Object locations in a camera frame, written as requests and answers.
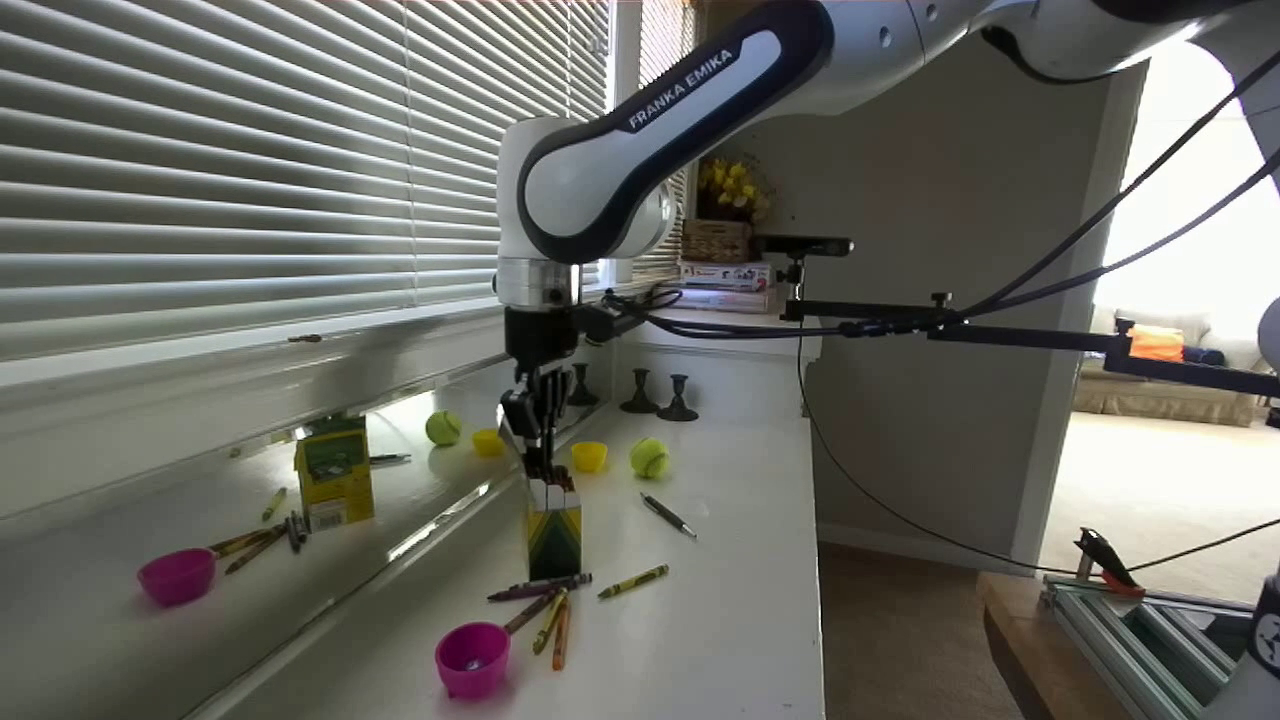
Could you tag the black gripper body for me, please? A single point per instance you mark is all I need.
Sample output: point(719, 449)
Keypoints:
point(538, 346)

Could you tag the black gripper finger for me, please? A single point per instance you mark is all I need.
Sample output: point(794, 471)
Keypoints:
point(534, 464)
point(558, 474)

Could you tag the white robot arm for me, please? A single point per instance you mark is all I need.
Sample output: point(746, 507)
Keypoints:
point(573, 193)

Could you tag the yellow green crayon box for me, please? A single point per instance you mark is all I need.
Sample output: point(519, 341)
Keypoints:
point(552, 528)

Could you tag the dark purple crayon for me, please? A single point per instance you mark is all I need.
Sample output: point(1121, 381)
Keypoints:
point(538, 587)

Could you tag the yellow crayon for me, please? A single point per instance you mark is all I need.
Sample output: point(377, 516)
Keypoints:
point(549, 626)

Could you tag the brown crayon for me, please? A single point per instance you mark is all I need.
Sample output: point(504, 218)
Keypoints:
point(524, 613)

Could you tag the yellow-green crayon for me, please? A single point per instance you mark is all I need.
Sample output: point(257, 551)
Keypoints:
point(633, 583)

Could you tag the orange crayon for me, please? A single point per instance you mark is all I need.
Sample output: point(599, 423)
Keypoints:
point(563, 642)

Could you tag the yellow plastic cup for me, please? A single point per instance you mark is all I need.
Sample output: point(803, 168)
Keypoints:
point(590, 456)

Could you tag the green plastic cup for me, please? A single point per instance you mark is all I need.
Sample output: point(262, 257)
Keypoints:
point(651, 456)

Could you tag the black pen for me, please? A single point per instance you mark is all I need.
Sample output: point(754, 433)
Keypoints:
point(669, 516)

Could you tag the black candle holder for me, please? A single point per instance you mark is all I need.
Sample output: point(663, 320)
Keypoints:
point(677, 404)
point(643, 398)

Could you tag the stack of books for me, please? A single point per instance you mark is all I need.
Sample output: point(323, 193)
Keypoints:
point(746, 290)

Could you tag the magenta plastic cup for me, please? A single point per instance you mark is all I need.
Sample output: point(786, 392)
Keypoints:
point(472, 662)

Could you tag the white window blinds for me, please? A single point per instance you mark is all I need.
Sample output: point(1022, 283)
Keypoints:
point(193, 176)

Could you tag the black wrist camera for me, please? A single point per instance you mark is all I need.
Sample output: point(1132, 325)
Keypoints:
point(621, 314)

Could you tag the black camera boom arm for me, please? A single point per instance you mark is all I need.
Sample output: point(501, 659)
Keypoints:
point(958, 329)

